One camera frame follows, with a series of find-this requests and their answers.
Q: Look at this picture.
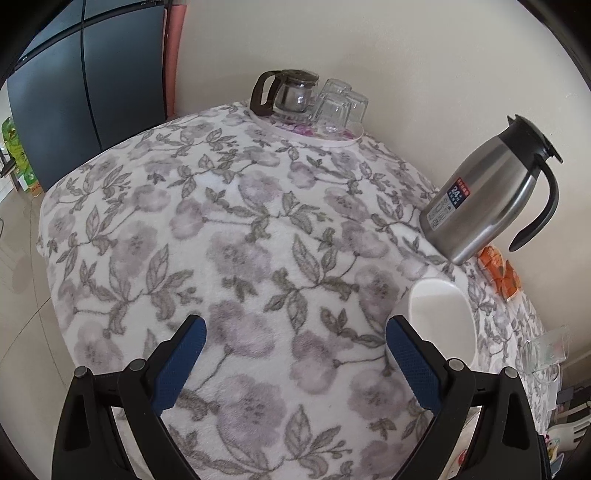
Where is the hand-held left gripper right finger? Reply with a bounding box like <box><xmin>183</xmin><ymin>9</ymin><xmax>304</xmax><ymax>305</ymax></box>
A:
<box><xmin>385</xmin><ymin>315</ymin><xmax>546</xmax><ymax>480</ymax></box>

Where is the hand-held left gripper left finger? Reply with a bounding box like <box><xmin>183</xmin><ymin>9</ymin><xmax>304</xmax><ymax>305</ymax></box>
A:
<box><xmin>52</xmin><ymin>315</ymin><xmax>208</xmax><ymax>480</ymax></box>

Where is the white square ceramic bowl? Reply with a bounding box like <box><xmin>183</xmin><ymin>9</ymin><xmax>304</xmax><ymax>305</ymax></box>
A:
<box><xmin>384</xmin><ymin>276</ymin><xmax>476</xmax><ymax>374</ymax></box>

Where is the orange snack packet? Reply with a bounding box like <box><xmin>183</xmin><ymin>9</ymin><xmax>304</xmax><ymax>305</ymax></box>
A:
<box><xmin>478</xmin><ymin>247</ymin><xmax>507</xmax><ymax>278</ymax></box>
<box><xmin>496</xmin><ymin>265</ymin><xmax>522</xmax><ymax>303</ymax></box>

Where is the clear glass mug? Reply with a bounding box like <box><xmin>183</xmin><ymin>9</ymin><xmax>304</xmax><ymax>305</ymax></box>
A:
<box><xmin>522</xmin><ymin>325</ymin><xmax>572</xmax><ymax>398</ymax></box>

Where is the floral fleece table blanket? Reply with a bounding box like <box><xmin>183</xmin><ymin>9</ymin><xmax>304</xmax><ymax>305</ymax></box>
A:
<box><xmin>36</xmin><ymin>102</ymin><xmax>555</xmax><ymax>480</ymax></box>

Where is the white plastic chair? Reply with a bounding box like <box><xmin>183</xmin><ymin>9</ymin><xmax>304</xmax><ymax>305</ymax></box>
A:
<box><xmin>547</xmin><ymin>406</ymin><xmax>591</xmax><ymax>452</ymax></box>

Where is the stainless steel thermos jug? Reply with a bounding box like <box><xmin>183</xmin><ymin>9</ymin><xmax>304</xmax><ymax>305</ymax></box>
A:
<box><xmin>419</xmin><ymin>114</ymin><xmax>564</xmax><ymax>266</ymax></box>

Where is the round white tray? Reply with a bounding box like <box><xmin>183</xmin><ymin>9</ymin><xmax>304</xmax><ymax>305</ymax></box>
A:
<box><xmin>249</xmin><ymin>108</ymin><xmax>364</xmax><ymax>149</ymax></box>

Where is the clear glass cup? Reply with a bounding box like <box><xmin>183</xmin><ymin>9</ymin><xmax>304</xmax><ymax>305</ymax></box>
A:
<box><xmin>344</xmin><ymin>90</ymin><xmax>370</xmax><ymax>126</ymax></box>
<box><xmin>313</xmin><ymin>93</ymin><xmax>351</xmax><ymax>134</ymax></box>
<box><xmin>318</xmin><ymin>78</ymin><xmax>354</xmax><ymax>100</ymax></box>

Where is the green package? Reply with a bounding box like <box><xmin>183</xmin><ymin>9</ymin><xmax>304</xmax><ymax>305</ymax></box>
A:
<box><xmin>0</xmin><ymin>115</ymin><xmax>44</xmax><ymax>192</ymax></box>

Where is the dark blue cabinet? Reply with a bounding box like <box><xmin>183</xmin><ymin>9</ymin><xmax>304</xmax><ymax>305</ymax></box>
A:
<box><xmin>7</xmin><ymin>0</ymin><xmax>169</xmax><ymax>192</ymax></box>

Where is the glass teapot with black handle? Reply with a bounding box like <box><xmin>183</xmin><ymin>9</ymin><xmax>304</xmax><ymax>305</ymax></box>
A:
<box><xmin>250</xmin><ymin>69</ymin><xmax>320</xmax><ymax>118</ymax></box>

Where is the pink door frame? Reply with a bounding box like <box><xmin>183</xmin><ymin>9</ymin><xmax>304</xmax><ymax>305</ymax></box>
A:
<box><xmin>164</xmin><ymin>0</ymin><xmax>188</xmax><ymax>123</ymax></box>

